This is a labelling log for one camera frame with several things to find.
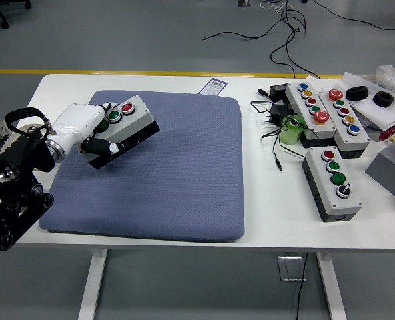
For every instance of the grey five-button control box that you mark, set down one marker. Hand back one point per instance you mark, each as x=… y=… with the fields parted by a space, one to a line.
x=299 y=100
x=357 y=141

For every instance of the white table leg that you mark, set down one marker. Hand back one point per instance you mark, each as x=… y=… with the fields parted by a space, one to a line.
x=92 y=286
x=332 y=290

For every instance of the red mushroom button part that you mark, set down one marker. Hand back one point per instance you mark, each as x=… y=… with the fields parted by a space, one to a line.
x=387 y=134

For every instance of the metal floor socket plate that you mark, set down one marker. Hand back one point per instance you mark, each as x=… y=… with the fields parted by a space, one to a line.
x=286 y=270

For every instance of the black power adapter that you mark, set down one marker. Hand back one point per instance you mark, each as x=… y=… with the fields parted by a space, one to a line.
x=279 y=91
x=279 y=111

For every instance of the blue-grey padded mat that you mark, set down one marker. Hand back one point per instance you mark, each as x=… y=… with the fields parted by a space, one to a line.
x=184 y=166

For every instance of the green tape roll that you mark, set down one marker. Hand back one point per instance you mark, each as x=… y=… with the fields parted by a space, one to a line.
x=289 y=136

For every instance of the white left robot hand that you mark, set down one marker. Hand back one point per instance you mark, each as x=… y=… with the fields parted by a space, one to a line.
x=77 y=120

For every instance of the black plug connector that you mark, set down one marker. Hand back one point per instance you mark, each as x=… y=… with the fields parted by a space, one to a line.
x=262 y=92

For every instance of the clear bubble wrap bag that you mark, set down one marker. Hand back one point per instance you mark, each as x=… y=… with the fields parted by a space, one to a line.
x=391 y=78

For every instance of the grey block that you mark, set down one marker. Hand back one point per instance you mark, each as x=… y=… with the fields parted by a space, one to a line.
x=384 y=170

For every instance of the white shallow dish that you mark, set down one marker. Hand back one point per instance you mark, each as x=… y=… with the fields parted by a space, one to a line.
x=12 y=140

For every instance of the grey four-button control box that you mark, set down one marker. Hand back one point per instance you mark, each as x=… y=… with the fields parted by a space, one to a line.
x=137 y=123
x=347 y=206

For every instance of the purple barcode label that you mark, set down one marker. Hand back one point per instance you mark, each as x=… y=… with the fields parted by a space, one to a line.
x=214 y=86

